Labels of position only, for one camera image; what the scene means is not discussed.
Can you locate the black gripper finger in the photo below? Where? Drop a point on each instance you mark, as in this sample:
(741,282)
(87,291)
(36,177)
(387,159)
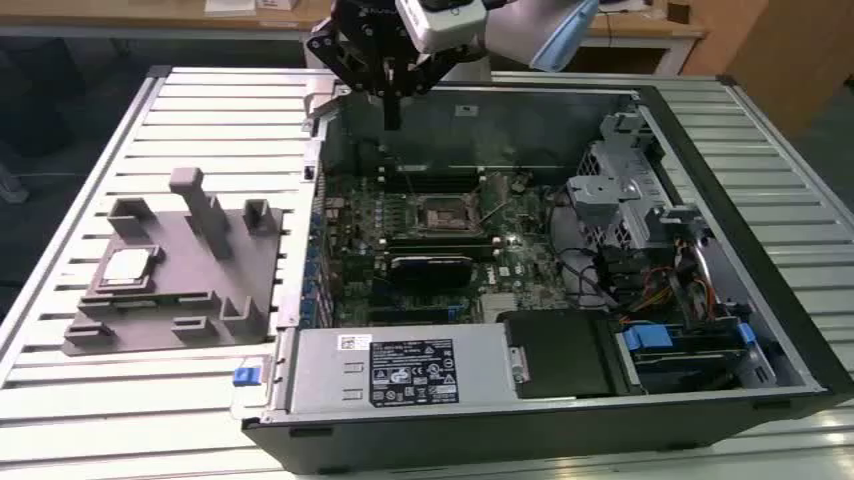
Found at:
(337,62)
(427,75)

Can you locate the silver CPU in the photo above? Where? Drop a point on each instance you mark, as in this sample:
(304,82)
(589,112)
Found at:
(127,267)

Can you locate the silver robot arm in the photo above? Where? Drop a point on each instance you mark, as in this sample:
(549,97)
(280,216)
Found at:
(563,35)

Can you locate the CPU socket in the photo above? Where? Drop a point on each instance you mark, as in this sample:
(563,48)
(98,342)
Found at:
(446,220)

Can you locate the black RAM slot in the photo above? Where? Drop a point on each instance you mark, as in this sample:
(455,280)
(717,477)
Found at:
(434,176)
(434,171)
(434,185)
(434,180)

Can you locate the coin cell battery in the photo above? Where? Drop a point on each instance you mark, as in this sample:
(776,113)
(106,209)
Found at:
(517,186)

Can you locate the wooden desk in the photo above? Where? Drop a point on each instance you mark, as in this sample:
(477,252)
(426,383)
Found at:
(167,22)

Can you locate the silver drive cage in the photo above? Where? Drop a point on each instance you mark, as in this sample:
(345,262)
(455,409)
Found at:
(630,165)

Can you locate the small brown box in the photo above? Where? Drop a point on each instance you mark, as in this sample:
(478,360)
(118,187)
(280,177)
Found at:
(678,12)

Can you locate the black graphics card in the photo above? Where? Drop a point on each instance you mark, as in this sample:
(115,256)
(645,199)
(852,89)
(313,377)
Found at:
(430,275)

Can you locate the green motherboard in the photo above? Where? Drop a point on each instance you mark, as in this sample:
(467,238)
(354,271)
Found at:
(527,270)

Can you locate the grey parts rack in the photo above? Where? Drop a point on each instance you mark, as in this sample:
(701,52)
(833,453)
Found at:
(180,260)

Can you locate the silver chipset heatsink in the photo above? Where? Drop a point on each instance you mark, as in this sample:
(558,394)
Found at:
(501,306)

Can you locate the black expansion slot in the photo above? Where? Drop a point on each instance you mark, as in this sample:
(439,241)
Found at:
(414,315)

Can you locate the green RAM stick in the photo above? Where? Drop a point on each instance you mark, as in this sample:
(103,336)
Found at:
(167,300)

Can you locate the brown wooden cabinet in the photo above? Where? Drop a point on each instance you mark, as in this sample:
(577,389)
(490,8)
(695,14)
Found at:
(788,60)

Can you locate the grey chair foot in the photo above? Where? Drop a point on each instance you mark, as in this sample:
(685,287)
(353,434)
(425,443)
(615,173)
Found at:
(12,182)

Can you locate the black plastic cover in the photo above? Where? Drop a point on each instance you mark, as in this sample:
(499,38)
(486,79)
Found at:
(561,355)

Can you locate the grey power supply unit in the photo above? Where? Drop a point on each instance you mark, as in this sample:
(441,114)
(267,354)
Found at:
(321,370)

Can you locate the hard disk in blue carrier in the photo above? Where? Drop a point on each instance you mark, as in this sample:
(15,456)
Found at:
(647,337)

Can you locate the blue case latch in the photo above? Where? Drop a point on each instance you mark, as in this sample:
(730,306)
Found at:
(246,376)

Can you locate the blue release tab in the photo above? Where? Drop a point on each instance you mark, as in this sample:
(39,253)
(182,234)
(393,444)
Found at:
(746,336)

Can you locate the black PC case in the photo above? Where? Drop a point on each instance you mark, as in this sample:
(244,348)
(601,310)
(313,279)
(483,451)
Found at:
(467,440)

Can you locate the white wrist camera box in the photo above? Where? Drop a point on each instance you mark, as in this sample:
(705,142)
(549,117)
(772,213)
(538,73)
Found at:
(447,22)

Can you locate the grey metal bracket plate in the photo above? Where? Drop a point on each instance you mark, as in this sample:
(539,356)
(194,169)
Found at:
(594,192)

